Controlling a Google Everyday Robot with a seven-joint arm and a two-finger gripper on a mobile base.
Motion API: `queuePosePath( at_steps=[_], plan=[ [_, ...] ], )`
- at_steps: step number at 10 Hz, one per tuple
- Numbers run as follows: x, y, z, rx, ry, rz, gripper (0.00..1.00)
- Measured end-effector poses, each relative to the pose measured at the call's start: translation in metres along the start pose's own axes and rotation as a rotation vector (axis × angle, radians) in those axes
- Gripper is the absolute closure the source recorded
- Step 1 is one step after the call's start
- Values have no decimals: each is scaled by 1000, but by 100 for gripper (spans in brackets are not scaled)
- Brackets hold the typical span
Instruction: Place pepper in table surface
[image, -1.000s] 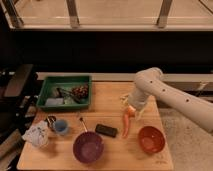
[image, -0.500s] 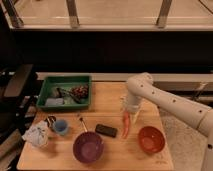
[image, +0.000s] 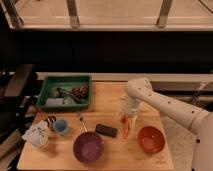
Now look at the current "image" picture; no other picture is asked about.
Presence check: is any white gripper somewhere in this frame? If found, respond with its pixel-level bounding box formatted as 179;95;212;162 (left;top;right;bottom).
120;96;140;118

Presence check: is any orange red pepper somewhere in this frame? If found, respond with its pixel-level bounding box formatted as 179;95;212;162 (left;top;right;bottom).
123;115;129;139

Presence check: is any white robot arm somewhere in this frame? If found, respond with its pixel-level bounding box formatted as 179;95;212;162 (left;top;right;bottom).
121;77;213;171

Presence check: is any black rectangular block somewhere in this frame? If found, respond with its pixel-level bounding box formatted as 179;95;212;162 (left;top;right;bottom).
95;124;117;138

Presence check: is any orange bowl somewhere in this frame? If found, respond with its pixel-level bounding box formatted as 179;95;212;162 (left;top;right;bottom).
138;126;165;154

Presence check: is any dark red grape bunch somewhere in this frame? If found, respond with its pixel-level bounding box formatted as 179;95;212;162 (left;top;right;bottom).
71;85;89;99

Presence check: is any purple bowl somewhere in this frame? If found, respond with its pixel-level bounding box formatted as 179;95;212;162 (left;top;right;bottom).
73;131;104;164

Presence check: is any blue cup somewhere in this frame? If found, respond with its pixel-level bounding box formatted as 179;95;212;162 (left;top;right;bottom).
53;119;69;136

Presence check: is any small dark metal cup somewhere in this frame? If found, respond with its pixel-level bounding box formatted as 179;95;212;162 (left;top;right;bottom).
45;116;56;127

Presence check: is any grey sponge in tray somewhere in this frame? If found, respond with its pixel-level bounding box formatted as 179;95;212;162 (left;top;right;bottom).
45;98;64;106

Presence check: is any green plastic tray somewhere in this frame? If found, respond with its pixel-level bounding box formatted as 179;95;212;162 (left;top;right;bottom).
37;75;92;111

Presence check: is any white crumpled cloth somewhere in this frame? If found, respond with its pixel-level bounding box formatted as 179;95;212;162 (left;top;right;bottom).
22;121;48;148

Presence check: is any black chair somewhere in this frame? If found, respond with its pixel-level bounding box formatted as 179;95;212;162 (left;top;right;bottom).
0;64;37;144

